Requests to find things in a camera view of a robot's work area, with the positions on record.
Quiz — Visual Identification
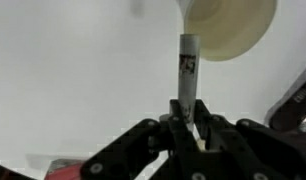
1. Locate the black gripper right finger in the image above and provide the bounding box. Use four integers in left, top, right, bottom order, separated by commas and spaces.
194, 100, 306, 180

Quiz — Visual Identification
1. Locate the black coffee bag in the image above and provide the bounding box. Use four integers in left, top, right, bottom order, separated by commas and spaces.
265, 68, 306, 131

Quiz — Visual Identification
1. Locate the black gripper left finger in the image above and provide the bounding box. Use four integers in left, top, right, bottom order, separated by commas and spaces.
80, 99, 200, 180

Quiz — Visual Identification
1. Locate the white paper mug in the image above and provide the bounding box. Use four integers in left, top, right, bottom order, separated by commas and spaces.
175, 0, 278, 61

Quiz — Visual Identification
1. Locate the pink tissue box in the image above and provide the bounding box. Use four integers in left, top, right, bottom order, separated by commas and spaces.
44, 159, 83, 180

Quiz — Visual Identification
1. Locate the black and white marker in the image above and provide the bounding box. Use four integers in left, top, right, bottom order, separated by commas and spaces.
177, 33, 201, 134

